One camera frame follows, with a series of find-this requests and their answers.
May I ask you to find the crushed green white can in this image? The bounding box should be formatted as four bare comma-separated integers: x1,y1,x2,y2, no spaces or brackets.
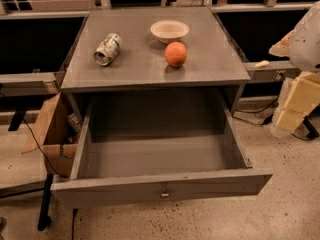
94,33,122,66

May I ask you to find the orange fruit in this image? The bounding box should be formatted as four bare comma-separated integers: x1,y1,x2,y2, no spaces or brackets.
165,42,187,67

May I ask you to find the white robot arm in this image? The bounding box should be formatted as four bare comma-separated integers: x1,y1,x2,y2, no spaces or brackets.
269,2,320,138

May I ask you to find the white paper bowl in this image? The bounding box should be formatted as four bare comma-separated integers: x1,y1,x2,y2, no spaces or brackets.
150,20,189,44

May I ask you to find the black table leg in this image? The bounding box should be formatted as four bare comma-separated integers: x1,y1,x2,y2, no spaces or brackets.
37,174,54,231

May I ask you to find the metal drawer knob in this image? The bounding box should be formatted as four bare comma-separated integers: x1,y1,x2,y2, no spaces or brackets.
160,188,170,199

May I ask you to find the open grey top drawer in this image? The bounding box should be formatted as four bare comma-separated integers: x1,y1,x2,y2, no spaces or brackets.
52,88,272,208

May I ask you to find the grey cabinet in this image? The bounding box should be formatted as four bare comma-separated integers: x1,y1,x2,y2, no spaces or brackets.
61,7,250,120

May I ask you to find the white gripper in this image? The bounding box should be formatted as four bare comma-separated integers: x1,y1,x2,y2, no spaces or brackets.
269,31,320,138

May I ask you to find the brown cardboard box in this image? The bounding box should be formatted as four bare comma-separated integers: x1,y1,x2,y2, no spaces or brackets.
21,93,79,177

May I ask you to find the black floor cable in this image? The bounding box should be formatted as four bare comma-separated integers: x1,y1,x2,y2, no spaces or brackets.
21,118,69,179

